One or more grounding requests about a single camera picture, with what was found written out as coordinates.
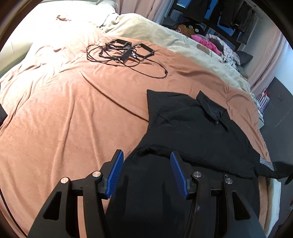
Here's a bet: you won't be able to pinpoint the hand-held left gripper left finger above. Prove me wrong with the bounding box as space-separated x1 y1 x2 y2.
27 149 124 238

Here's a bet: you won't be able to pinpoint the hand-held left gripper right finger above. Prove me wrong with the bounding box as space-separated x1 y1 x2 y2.
170 150 267 238

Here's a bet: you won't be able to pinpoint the black shirt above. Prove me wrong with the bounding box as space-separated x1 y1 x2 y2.
104 89 293 238

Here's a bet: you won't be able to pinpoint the folded black clothes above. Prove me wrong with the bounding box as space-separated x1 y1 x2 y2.
0 104 8 123

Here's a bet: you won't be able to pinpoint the orange-brown blanket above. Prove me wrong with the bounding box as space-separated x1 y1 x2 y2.
0 35 272 229

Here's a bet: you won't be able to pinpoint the striped bag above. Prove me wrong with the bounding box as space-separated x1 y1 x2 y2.
255 88 271 115

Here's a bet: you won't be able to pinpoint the floral cloth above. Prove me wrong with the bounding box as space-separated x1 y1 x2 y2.
206 34 241 67

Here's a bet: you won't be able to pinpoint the bright pink cloth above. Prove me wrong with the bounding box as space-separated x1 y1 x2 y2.
191 34 222 55

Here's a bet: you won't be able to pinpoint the dark grey pillow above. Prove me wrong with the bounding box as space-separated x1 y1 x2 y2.
236 51 253 66

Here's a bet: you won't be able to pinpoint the beige blanket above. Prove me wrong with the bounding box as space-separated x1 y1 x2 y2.
101 14 254 96

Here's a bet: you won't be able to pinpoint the brown and yellow plush item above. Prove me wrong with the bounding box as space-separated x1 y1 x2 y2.
177 23 200 35

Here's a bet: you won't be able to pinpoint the white bed sheet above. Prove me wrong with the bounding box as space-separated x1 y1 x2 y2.
9 0 117 69

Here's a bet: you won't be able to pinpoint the hanging grey-green garment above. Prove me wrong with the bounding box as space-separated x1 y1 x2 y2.
237 4 257 44

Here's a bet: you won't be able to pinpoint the hanging dark garment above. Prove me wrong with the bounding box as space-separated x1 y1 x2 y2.
218 0 243 29

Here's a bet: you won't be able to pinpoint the black tangled cable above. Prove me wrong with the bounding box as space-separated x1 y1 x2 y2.
86 43 168 79

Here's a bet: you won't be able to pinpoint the black hexagonal frame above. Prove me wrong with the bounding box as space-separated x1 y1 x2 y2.
106 39 132 50
133 42 155 57

